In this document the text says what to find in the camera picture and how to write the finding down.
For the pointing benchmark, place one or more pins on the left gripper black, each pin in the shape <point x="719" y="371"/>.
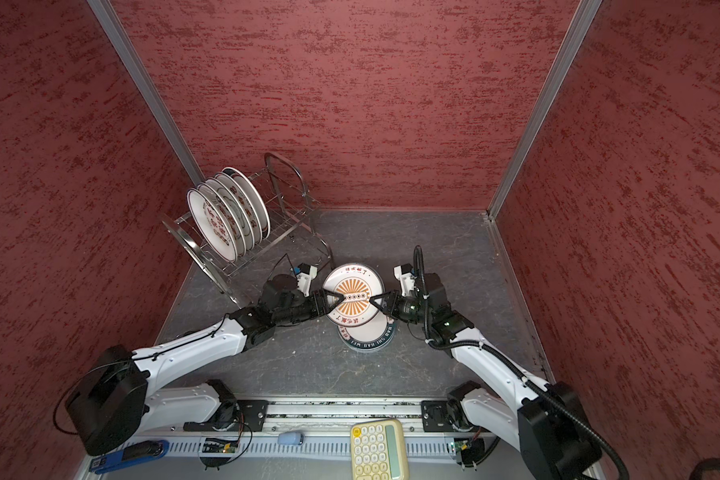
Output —
<point x="324" y="294"/>

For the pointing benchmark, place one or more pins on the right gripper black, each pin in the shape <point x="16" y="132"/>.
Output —
<point x="387" y="309"/>

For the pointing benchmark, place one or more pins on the stainless steel dish rack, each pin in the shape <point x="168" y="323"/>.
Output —
<point x="293" y="213"/>

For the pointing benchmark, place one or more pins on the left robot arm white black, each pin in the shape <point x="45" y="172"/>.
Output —
<point x="129" y="392"/>

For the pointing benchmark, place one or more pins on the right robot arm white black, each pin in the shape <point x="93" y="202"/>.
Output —
<point x="544" y="422"/>

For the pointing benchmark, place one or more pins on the white plate in rack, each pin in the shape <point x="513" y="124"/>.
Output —
<point x="254" y="207"/>

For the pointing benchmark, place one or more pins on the front white plate red pattern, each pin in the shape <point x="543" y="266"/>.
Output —
<point x="206" y="210"/>

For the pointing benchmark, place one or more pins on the light blue eraser block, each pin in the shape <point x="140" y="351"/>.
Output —
<point x="291" y="438"/>

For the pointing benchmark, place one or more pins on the yellow calculator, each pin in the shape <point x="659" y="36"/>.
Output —
<point x="378" y="451"/>

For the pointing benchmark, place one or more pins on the right small circuit board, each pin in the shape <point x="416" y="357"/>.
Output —
<point x="468" y="453"/>

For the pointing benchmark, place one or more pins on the small circuit board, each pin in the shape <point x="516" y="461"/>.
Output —
<point x="219" y="446"/>
<point x="468" y="453"/>

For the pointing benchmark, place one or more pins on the left small circuit board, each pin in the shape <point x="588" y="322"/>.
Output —
<point x="219" y="446"/>

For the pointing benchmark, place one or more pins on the blue black tool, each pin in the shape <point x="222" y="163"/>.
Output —
<point x="132" y="455"/>

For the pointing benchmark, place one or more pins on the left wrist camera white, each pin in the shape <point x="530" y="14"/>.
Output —
<point x="305" y="274"/>

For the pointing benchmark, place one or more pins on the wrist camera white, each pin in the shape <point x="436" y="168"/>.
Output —
<point x="406" y="276"/>
<point x="305" y="274"/>

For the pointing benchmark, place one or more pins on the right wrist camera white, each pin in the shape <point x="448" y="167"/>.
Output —
<point x="406" y="276"/>

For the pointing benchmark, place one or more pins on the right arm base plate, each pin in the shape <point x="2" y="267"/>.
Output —
<point x="435" y="416"/>

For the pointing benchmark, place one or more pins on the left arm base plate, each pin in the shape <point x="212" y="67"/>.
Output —
<point x="238" y="417"/>

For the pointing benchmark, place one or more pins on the aluminium rail frame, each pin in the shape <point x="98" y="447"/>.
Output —
<point x="326" y="424"/>

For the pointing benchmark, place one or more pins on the left corner aluminium post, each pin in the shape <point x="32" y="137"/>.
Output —
<point x="114" y="30"/>

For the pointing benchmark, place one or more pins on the corner aluminium post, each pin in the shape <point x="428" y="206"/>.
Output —
<point x="114" y="30"/>
<point x="578" y="28"/>

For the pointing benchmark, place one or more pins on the right corner aluminium post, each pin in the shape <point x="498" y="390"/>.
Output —
<point x="578" y="28"/>

